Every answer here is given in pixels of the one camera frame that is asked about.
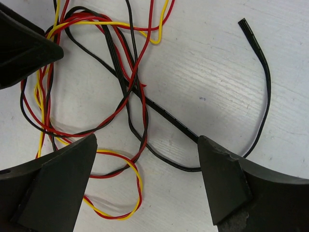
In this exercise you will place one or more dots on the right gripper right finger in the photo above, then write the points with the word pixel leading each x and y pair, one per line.
pixel 246 197

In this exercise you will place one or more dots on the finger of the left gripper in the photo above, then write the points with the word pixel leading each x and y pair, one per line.
pixel 23 48

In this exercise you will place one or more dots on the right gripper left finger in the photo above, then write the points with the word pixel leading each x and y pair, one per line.
pixel 45 194

